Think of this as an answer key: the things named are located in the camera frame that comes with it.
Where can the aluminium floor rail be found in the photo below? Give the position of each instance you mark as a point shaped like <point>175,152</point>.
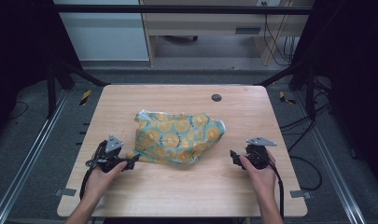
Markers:
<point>333,165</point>
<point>31,149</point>

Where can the white cabinet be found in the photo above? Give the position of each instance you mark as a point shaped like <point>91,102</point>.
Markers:
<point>105,34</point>

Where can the grey round table grommet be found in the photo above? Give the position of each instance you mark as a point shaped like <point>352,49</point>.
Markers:
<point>216,97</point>

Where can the person's left hand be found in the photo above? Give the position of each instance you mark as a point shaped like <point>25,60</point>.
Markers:
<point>99,183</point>

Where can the black horizontal frame bar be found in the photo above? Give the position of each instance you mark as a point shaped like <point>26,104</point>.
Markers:
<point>177,9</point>

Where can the black metal stand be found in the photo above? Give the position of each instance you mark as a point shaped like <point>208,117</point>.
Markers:
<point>309,93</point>
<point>51,93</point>

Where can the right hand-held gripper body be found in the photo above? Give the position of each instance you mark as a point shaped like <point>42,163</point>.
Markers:
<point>257,155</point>

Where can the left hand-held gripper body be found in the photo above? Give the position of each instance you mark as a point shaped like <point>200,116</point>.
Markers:
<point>113,145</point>

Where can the person's right hand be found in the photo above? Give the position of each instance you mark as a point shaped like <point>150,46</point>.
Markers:
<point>264,182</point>

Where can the black curtain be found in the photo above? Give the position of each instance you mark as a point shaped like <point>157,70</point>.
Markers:
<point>18,56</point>
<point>351,77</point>

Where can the yellow black striped tape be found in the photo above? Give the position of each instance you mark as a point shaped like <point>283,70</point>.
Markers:
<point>85,97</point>

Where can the teal cloth with orange print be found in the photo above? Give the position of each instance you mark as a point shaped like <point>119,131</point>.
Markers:
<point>174,138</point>

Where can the grey table bracket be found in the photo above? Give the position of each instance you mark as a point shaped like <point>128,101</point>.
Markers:
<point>65,192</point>
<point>300,194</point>

